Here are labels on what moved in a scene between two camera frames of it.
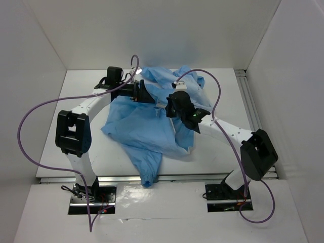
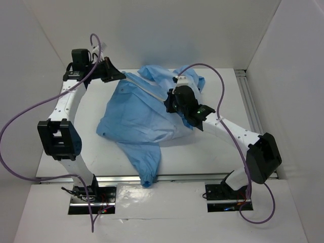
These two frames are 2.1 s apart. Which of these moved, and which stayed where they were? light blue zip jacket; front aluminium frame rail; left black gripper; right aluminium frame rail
Moved: left black gripper; light blue zip jacket
Stayed: front aluminium frame rail; right aluminium frame rail
